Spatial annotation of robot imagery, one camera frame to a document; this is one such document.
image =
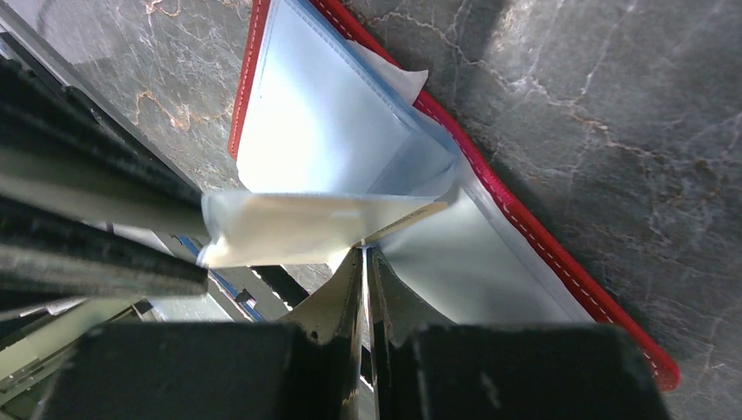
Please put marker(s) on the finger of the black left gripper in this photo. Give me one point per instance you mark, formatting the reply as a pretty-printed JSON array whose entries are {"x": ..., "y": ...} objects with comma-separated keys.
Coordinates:
[
  {"x": 47, "y": 258},
  {"x": 56, "y": 156}
]

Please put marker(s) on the single gold credit card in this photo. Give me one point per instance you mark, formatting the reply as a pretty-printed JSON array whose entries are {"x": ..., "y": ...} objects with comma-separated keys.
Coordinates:
[{"x": 405, "y": 221}]

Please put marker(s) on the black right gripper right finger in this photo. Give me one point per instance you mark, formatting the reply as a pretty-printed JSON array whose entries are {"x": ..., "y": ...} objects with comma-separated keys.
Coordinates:
[{"x": 395, "y": 312}]

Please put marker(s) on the red leather card holder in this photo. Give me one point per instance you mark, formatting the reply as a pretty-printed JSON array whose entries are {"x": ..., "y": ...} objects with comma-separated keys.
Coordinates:
[{"x": 321, "y": 107}]

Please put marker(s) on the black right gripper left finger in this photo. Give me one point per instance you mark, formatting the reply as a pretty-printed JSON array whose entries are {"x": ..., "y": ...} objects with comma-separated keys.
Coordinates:
[{"x": 323, "y": 380}]

